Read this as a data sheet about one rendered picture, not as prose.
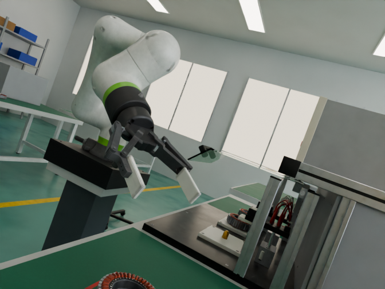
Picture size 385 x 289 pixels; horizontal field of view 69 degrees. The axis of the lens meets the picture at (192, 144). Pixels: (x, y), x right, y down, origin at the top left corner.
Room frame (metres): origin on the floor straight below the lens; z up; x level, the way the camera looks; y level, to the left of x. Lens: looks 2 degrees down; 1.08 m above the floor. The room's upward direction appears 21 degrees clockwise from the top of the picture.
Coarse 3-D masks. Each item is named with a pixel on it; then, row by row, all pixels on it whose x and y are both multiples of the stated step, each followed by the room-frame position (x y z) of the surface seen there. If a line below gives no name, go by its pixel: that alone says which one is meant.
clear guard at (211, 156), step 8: (208, 152) 0.84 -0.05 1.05; (216, 152) 0.89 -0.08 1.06; (224, 152) 0.92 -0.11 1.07; (192, 160) 0.86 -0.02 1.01; (200, 160) 0.91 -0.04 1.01; (208, 160) 0.97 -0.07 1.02; (216, 160) 1.04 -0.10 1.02; (240, 160) 0.78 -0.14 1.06; (264, 168) 0.78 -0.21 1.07; (280, 176) 0.74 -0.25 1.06; (288, 176) 0.92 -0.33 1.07
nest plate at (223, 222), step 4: (220, 220) 1.18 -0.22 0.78; (224, 220) 1.21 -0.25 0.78; (220, 224) 1.15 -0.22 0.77; (224, 224) 1.15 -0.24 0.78; (228, 224) 1.17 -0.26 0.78; (228, 228) 1.14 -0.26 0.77; (232, 228) 1.13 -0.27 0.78; (236, 228) 1.15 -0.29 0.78; (236, 232) 1.12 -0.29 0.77; (240, 232) 1.12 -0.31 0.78; (244, 232) 1.14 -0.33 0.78; (244, 236) 1.11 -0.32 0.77
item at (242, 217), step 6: (252, 210) 0.92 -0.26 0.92; (240, 216) 0.94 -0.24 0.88; (246, 216) 0.92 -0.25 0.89; (252, 216) 0.92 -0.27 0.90; (246, 222) 0.93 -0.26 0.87; (270, 228) 0.89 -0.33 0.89; (276, 228) 0.89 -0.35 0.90; (282, 228) 0.91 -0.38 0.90; (282, 234) 0.88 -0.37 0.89; (288, 234) 0.87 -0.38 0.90; (270, 240) 0.90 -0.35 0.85
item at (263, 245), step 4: (264, 244) 0.92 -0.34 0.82; (260, 248) 0.89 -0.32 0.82; (264, 248) 0.89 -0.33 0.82; (268, 248) 0.89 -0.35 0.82; (272, 248) 0.91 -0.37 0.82; (260, 252) 0.89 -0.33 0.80; (268, 252) 0.88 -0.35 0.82; (272, 252) 0.88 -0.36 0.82; (256, 256) 0.89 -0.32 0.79; (264, 256) 0.89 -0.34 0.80; (268, 256) 0.88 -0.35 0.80; (272, 256) 0.88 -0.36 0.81; (256, 260) 0.89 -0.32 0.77; (264, 260) 0.88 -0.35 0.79; (268, 260) 0.88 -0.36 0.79; (264, 264) 0.88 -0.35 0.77; (268, 264) 0.88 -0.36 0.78
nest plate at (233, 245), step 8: (200, 232) 0.94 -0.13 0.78; (208, 232) 0.97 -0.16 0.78; (216, 232) 1.00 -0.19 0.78; (208, 240) 0.92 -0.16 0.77; (216, 240) 0.92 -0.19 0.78; (224, 240) 0.95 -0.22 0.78; (232, 240) 0.98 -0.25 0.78; (240, 240) 1.01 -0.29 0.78; (224, 248) 0.89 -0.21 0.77; (232, 248) 0.90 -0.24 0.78; (240, 248) 0.93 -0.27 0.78
